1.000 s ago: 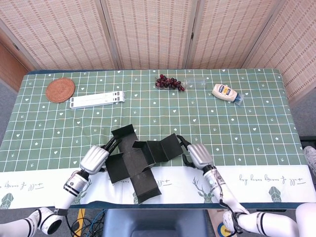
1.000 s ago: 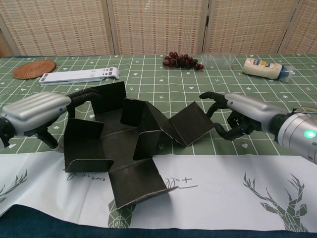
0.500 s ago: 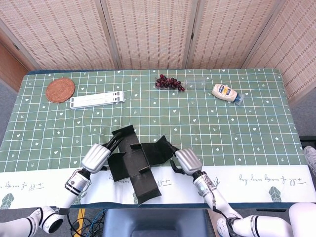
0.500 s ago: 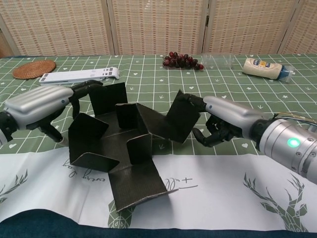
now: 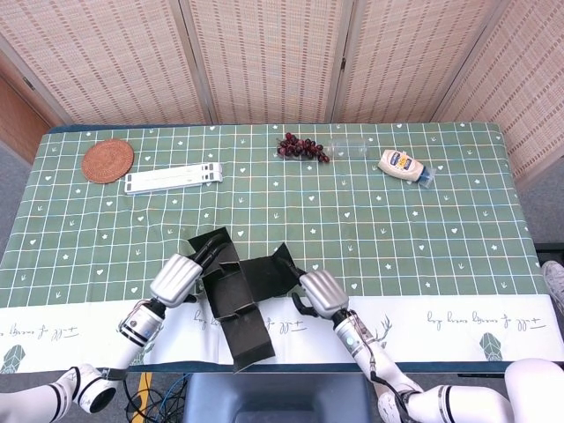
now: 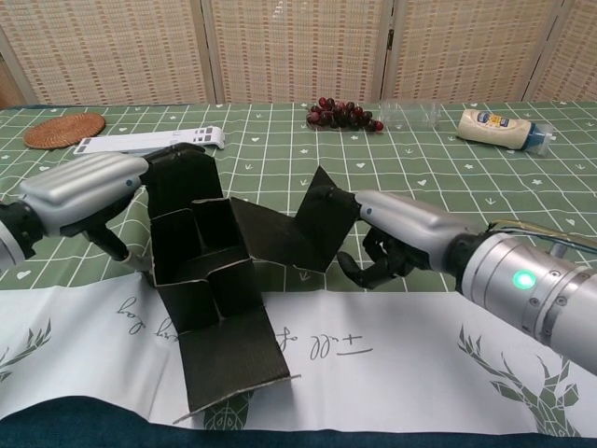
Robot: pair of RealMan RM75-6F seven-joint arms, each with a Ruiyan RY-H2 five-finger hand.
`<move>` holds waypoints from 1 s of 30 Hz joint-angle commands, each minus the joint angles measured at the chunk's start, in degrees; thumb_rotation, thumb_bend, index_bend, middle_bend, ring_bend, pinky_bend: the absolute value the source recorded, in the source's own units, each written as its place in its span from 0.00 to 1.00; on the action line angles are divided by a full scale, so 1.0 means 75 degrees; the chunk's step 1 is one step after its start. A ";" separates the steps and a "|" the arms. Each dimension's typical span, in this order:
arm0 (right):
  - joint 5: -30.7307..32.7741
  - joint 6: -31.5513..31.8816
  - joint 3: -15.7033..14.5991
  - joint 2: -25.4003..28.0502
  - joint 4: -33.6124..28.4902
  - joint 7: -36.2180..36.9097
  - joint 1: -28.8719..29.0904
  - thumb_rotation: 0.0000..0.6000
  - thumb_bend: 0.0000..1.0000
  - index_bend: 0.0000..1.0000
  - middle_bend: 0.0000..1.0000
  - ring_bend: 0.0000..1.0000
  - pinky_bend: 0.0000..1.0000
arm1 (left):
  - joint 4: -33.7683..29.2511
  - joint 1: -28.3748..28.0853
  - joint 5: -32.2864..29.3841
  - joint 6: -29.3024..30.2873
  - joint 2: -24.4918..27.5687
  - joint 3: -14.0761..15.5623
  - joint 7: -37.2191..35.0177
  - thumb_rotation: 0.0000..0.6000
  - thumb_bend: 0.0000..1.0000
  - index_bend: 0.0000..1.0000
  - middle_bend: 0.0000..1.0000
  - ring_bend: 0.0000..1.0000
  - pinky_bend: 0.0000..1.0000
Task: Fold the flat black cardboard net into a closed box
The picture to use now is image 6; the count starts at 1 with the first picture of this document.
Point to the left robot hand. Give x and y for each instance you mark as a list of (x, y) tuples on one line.
[(84, 186)]

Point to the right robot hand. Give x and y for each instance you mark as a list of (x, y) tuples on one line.
[(410, 228)]

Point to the black cardboard box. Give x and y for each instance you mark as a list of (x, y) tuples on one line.
[(205, 284)]

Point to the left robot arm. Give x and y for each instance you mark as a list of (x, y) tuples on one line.
[(9, 242)]

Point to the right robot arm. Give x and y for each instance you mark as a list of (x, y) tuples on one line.
[(536, 289)]

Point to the round woven rattan coaster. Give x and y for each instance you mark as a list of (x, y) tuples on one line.
[(65, 130)]

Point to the white folding laptop stand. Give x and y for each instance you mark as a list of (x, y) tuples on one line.
[(140, 140)]

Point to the green checked deer tablecloth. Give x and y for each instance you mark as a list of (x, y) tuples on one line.
[(466, 177)]

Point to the mayonnaise squeeze bottle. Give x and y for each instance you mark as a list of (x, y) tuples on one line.
[(490, 128)]

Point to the bunch of red grapes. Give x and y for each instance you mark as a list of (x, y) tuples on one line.
[(340, 116)]

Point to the woven bamboo screen panel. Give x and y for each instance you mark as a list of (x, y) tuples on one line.
[(578, 56), (116, 46), (466, 46), (303, 46)]

